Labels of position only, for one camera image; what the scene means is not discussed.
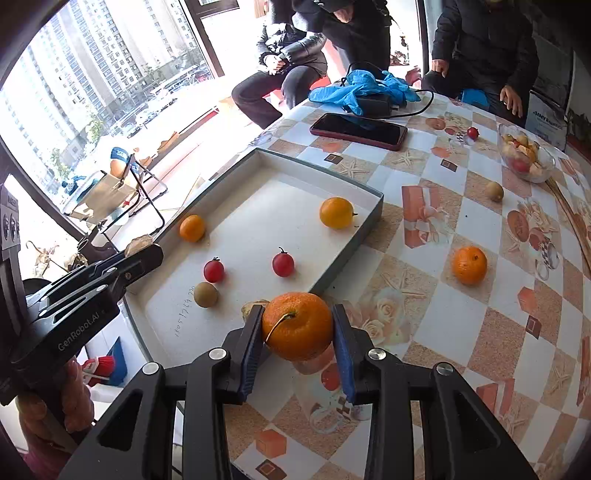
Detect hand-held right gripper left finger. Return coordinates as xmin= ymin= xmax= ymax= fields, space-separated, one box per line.
xmin=58 ymin=316 xmax=266 ymax=480

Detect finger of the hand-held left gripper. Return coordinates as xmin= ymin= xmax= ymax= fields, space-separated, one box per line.
xmin=76 ymin=237 xmax=127 ymax=268
xmin=28 ymin=244 xmax=164 ymax=324

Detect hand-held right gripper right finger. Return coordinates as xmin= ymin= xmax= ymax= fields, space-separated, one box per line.
xmin=331 ymin=302 xmax=539 ymax=480

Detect dried husk physalis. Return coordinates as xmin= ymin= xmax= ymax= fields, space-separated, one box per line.
xmin=241 ymin=299 xmax=271 ymax=324
xmin=124 ymin=234 xmax=155 ymax=257

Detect mandarin with curved stem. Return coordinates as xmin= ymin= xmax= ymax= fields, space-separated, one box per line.
xmin=262 ymin=292 xmax=334 ymax=362

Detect small orange mandarin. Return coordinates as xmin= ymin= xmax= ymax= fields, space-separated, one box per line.
xmin=179 ymin=215 xmax=206 ymax=243

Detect white shallow tray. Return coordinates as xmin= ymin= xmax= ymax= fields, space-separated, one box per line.
xmin=121 ymin=148 xmax=385 ymax=370

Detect yellow-orange mandarin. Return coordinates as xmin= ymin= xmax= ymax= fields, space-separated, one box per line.
xmin=320 ymin=197 xmax=358 ymax=230

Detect large orange mandarin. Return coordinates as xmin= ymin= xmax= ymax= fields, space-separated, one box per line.
xmin=451 ymin=246 xmax=489 ymax=285

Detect person's left forearm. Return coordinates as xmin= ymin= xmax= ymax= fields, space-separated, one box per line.
xmin=14 ymin=429 xmax=81 ymax=480

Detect person's left hand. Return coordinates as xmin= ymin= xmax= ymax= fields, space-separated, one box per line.
xmin=16 ymin=357 xmax=95 ymax=444

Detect brown paper bag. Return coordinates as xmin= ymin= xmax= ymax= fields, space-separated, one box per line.
xmin=85 ymin=171 xmax=139 ymax=217

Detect black folding chair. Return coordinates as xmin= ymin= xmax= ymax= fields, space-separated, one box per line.
xmin=62 ymin=154 xmax=168 ymax=236

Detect plush toy with blue hat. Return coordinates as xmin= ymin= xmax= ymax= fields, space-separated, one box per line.
xmin=110 ymin=147 xmax=139 ymax=178

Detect window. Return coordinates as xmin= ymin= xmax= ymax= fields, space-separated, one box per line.
xmin=0 ymin=0 xmax=241 ymax=232

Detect phone with red case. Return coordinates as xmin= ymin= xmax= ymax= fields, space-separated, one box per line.
xmin=309 ymin=113 xmax=408 ymax=151

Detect black power bank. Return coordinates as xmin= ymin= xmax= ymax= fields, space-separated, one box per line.
xmin=358 ymin=95 xmax=402 ymax=117

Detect blue plastic gloves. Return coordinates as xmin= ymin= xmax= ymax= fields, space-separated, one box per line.
xmin=308 ymin=69 xmax=422 ymax=117

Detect glass bowl of fruit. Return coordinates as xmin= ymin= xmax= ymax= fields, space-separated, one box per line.
xmin=498 ymin=123 xmax=556 ymax=184

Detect long wooden stick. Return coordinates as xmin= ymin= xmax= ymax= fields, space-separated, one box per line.
xmin=547 ymin=178 xmax=591 ymax=250

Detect white printed bag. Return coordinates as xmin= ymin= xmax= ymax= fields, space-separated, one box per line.
xmin=526 ymin=90 xmax=570 ymax=151

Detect black cable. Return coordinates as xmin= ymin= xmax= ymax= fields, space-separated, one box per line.
xmin=339 ymin=62 xmax=435 ymax=118

